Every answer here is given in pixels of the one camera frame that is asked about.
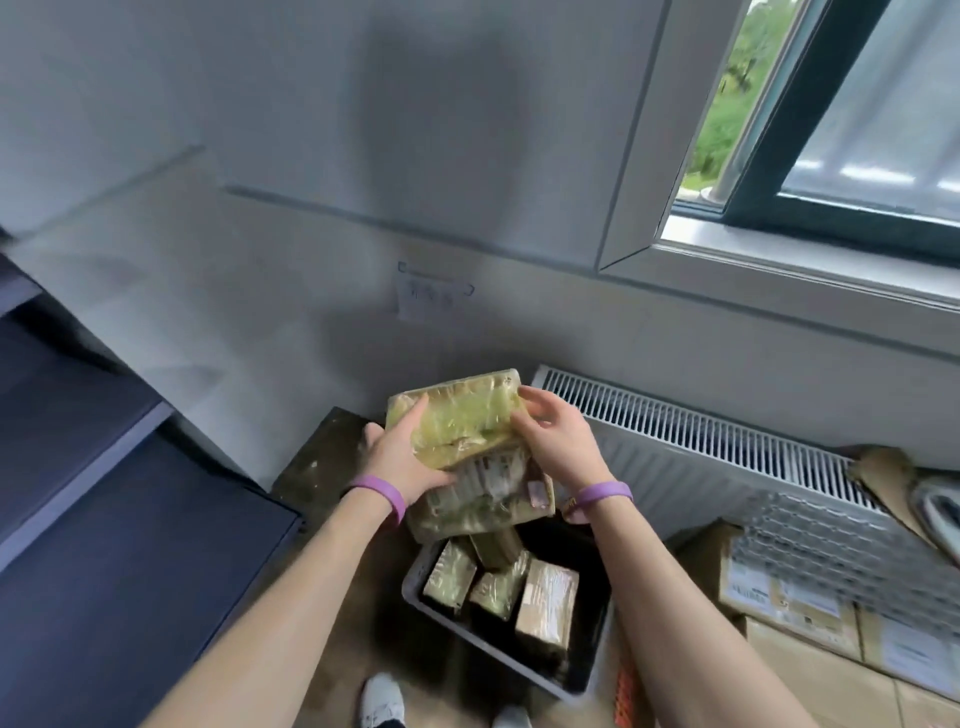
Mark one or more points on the white sneaker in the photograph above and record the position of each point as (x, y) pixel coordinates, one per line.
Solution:
(511, 718)
(382, 701)

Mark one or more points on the person's right forearm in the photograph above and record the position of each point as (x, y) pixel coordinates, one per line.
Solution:
(690, 637)

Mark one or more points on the person's right hand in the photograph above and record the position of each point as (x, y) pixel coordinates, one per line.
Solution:
(574, 450)

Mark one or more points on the black plastic crate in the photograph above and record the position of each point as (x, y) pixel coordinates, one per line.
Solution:
(585, 600)

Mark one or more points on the window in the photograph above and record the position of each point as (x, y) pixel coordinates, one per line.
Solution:
(862, 112)

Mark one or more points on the white radiator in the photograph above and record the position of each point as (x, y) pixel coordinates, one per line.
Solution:
(675, 442)

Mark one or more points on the purple wristband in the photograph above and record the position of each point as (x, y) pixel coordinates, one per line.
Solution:
(600, 493)
(382, 495)

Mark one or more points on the person's left forearm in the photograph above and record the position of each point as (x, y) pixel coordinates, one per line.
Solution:
(277, 622)

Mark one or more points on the brown parcel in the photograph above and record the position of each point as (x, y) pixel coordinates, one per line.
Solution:
(547, 607)

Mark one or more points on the grey metal shelving unit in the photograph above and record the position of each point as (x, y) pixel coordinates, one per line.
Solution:
(135, 562)

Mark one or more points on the pile of cardboard boxes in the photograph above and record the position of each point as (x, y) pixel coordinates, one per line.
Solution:
(787, 660)

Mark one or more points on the white paper wall note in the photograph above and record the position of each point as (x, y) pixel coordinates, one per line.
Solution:
(431, 292)

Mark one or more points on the person's left hand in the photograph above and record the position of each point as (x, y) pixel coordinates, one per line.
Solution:
(397, 465)

